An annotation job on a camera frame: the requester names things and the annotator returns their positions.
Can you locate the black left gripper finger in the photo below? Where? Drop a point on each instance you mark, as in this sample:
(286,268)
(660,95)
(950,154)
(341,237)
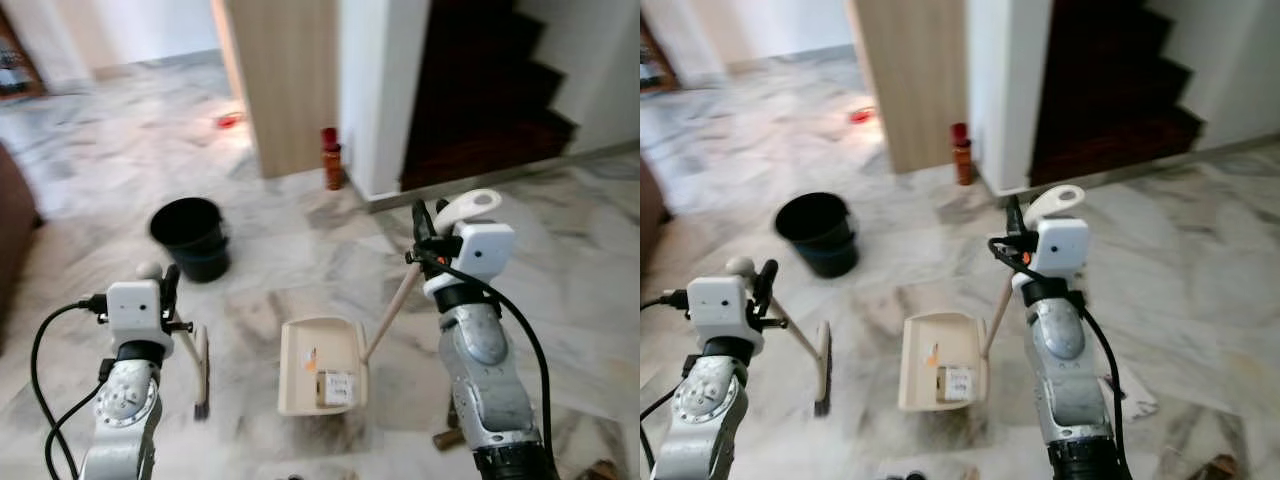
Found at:
(768,280)
(172,285)

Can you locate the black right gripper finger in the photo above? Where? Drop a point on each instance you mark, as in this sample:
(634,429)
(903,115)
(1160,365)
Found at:
(423,222)
(1015,218)
(442,218)

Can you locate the beige broom with purple bristles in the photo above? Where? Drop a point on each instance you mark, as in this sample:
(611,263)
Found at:
(202,375)
(824,370)

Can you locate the small labelled cardboard box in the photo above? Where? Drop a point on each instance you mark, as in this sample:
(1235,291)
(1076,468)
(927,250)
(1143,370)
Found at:
(338,390)
(957,385)

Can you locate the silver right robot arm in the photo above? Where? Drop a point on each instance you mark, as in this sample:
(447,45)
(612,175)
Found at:
(1065,380)
(490,380)

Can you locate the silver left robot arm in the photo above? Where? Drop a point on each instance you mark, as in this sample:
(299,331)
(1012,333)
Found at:
(125,410)
(705,410)

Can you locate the red floor dish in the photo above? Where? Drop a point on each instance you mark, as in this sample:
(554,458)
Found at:
(862,115)
(229,121)

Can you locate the black plastic bucket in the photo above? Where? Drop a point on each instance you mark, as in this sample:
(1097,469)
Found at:
(200,255)
(835,250)

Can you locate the brown bottle with red cap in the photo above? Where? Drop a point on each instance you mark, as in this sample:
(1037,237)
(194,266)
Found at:
(332,165)
(961,160)

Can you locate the dark wooden staircase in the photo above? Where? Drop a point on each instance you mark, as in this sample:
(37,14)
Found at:
(1110,95)
(480,100)

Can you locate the brown sofa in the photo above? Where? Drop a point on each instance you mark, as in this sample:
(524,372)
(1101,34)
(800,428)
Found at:
(15,230)

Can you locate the tall light wood cupboard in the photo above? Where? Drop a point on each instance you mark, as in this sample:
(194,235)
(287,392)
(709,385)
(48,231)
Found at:
(915,85)
(290,90)

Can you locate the brown scrap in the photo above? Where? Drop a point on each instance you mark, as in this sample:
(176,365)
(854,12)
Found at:
(448,438)
(1222,468)
(605,471)

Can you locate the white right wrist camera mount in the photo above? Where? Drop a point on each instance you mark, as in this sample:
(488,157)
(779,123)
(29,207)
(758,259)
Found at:
(485,250)
(1062,245)

